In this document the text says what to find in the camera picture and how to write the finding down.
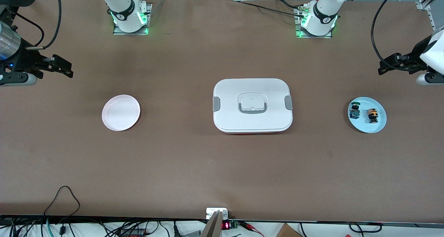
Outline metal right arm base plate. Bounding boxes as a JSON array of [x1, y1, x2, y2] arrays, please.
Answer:
[[113, 3, 152, 35]]

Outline black flat-loop cable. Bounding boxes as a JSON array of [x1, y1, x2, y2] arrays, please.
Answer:
[[349, 222, 383, 233]]

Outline pink plate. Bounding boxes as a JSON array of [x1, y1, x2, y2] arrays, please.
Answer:
[[102, 95, 141, 132]]

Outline thin grey wire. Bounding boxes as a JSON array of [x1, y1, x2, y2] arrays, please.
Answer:
[[149, 0, 168, 16]]

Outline black looped cable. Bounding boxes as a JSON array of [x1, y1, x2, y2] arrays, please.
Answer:
[[43, 186, 81, 217]]

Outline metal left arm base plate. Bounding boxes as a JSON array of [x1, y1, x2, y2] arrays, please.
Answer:
[[295, 7, 333, 39]]

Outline red clip lead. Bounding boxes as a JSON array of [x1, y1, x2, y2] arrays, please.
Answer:
[[241, 221, 265, 237]]

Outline short black table cable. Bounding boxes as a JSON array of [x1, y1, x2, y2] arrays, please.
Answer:
[[276, 0, 302, 9]]

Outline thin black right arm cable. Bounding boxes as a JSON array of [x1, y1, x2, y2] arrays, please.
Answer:
[[14, 14, 45, 46]]

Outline white lunch box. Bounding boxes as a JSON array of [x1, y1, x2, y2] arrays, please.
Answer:
[[212, 78, 293, 134]]

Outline light blue plate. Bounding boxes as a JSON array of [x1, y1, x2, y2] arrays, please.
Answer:
[[348, 97, 387, 133]]

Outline green push-button switch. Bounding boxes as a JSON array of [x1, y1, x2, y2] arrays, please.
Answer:
[[349, 101, 361, 120]]

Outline aluminium bar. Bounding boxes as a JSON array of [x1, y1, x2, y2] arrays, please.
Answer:
[[200, 210, 223, 237]]

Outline long black table cable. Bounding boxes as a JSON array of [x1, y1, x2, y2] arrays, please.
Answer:
[[238, 1, 306, 18]]

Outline small white socket block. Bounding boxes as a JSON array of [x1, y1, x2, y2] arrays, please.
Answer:
[[206, 208, 229, 219]]

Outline brown cardboard box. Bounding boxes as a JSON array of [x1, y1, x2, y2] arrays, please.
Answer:
[[276, 223, 303, 237]]

